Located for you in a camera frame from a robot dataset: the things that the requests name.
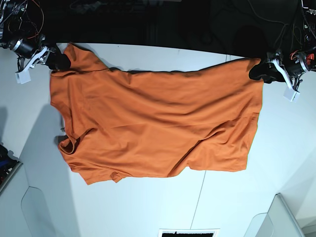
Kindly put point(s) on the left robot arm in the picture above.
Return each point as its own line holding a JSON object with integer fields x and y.
{"x": 302, "y": 32}

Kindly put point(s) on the orange t-shirt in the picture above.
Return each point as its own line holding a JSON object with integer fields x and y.
{"x": 154, "y": 124}

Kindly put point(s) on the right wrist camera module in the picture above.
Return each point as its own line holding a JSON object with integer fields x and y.
{"x": 23, "y": 77}

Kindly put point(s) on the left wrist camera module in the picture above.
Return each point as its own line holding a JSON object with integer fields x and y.
{"x": 291, "y": 94}

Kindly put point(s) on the clear plastic bin left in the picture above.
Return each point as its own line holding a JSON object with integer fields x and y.
{"x": 23, "y": 209}

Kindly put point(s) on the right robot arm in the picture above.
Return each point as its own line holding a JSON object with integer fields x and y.
{"x": 21, "y": 24}

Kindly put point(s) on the black and white marker card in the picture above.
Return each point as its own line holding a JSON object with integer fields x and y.
{"x": 188, "y": 233}

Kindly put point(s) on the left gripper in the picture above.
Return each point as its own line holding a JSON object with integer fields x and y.
{"x": 291, "y": 70}

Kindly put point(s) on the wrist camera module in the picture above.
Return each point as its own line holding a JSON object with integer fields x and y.
{"x": 23, "y": 77}
{"x": 291, "y": 94}

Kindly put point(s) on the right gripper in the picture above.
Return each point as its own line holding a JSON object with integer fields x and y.
{"x": 39, "y": 51}

